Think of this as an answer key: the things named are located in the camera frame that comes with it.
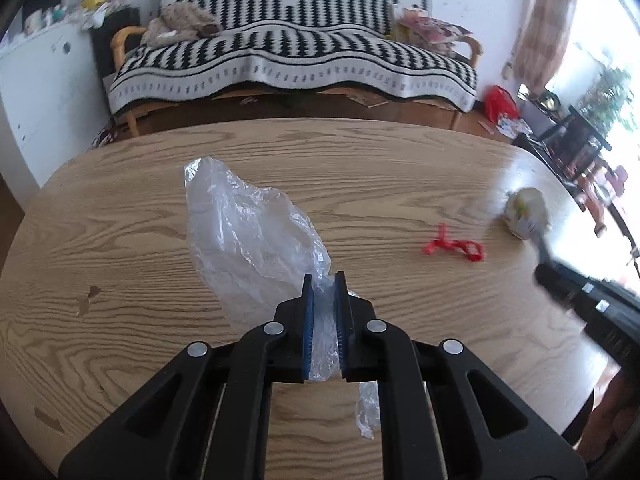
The white carton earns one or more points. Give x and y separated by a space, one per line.
525 210

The person's right forearm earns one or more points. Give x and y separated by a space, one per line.
615 420

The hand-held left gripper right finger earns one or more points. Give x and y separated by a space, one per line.
341 330

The wooden sofa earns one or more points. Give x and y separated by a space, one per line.
122 40

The brown checked curtain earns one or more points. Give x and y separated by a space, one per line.
547 25

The black and white patterned blanket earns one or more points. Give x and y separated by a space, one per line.
300 55

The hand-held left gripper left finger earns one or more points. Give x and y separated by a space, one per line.
307 330

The red plastic strip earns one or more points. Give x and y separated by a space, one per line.
452 245

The red plastic bag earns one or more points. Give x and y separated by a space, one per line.
502 102

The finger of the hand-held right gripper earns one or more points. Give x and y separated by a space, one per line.
560 280

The black box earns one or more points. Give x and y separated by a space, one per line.
115 35

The green potted plant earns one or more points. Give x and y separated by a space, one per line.
610 95

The white cabinet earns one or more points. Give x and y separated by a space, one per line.
45 90

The beige plush toy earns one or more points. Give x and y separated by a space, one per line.
180 22

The clear plastic bag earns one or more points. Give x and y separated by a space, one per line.
240 230

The scattered papers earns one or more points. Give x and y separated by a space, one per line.
512 126

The black side table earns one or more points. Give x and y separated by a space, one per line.
575 140

